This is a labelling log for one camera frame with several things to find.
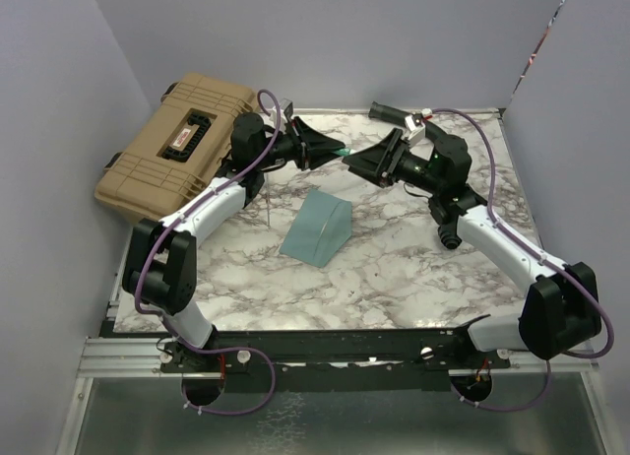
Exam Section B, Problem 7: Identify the yellow handled thin screwdriver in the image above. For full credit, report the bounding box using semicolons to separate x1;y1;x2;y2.
265;188;271;228

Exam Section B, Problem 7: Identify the black corrugated hose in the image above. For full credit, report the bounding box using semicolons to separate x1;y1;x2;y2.
368;99;464;251

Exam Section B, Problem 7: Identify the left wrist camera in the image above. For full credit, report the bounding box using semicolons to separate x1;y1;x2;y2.
279;98;294;120

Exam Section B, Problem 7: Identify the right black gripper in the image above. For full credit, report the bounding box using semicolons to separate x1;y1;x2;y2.
344;127;444;195

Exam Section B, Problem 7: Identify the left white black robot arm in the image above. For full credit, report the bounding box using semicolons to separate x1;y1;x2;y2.
122;112;345;371

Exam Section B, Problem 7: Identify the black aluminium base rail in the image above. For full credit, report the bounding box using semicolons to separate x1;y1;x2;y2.
76;326;599;395

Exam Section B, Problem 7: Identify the teal paper envelope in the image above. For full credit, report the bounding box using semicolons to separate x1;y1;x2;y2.
280;189;352;268

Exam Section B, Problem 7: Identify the green white glue stick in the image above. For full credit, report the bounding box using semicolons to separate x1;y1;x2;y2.
333;148;354;157

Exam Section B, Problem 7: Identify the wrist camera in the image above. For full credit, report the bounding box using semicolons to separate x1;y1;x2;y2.
279;98;294;120
405;108;433;147

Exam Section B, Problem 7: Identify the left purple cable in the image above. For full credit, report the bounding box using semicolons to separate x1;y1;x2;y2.
132;89;291;417

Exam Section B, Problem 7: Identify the tan plastic tool case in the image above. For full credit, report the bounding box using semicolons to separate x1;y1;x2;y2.
94;73;258;224

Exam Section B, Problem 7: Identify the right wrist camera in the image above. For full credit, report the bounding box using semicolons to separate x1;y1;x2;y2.
405;108;433;147

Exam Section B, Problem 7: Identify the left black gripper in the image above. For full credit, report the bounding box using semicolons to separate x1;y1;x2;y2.
255;116;345;170

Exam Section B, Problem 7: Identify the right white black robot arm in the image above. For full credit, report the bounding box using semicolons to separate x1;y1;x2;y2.
343;128;601;367

